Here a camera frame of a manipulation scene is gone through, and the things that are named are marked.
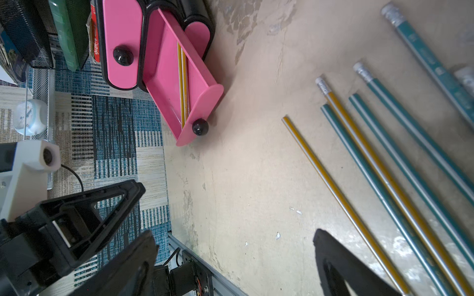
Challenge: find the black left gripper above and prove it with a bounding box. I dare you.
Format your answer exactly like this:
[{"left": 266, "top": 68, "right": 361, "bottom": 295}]
[{"left": 1, "top": 180, "right": 146, "bottom": 296}]

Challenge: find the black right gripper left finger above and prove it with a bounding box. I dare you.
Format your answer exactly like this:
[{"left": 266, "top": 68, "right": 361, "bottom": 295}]
[{"left": 71, "top": 231, "right": 158, "bottom": 296}]

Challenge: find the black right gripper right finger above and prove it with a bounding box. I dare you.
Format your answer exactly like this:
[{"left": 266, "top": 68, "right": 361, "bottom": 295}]
[{"left": 313, "top": 229, "right": 400, "bottom": 296}]

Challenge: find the yellow pencil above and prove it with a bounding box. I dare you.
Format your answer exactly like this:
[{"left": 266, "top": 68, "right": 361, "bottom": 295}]
[
  {"left": 181, "top": 48, "right": 190, "bottom": 123},
  {"left": 282, "top": 116, "right": 412, "bottom": 296},
  {"left": 177, "top": 42, "right": 186, "bottom": 128}
]

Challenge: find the green pencil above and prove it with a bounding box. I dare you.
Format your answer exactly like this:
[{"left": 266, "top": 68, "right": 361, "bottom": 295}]
[
  {"left": 381, "top": 2, "right": 474, "bottom": 128},
  {"left": 349, "top": 93, "right": 474, "bottom": 267},
  {"left": 454, "top": 66, "right": 474, "bottom": 97},
  {"left": 353, "top": 62, "right": 474, "bottom": 204},
  {"left": 316, "top": 76, "right": 474, "bottom": 296},
  {"left": 321, "top": 104, "right": 456, "bottom": 296}
]

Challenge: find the pink top drawer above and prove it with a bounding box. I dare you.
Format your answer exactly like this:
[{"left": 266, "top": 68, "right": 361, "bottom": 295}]
[{"left": 95, "top": 0, "right": 146, "bottom": 90}]

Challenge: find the black drawer cabinet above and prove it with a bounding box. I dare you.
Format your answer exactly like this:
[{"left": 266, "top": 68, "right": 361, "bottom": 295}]
[{"left": 136, "top": 1, "right": 215, "bottom": 91}]

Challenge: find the black drawer knob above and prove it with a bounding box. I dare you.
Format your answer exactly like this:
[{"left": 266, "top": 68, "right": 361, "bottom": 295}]
[{"left": 113, "top": 45, "right": 134, "bottom": 67}]

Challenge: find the white round clock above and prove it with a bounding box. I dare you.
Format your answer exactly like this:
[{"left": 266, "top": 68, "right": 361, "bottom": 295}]
[{"left": 12, "top": 99, "right": 48, "bottom": 136}]

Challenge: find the red book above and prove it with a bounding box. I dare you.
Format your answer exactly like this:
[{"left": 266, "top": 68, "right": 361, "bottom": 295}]
[{"left": 86, "top": 1, "right": 101, "bottom": 64}]

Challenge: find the green book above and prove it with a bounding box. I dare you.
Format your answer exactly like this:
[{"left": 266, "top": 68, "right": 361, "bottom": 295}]
[{"left": 48, "top": 0, "right": 91, "bottom": 72}]

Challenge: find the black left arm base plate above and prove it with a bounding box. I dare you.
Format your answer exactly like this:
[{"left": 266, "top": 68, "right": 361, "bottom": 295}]
[{"left": 150, "top": 247, "right": 214, "bottom": 296}]

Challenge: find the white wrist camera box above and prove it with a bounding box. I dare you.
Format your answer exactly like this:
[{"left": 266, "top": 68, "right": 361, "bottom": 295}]
[{"left": 1, "top": 140, "right": 61, "bottom": 222}]

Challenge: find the black mesh wire shelf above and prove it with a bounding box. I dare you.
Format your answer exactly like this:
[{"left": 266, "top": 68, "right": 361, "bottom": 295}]
[{"left": 1, "top": 0, "right": 54, "bottom": 69}]

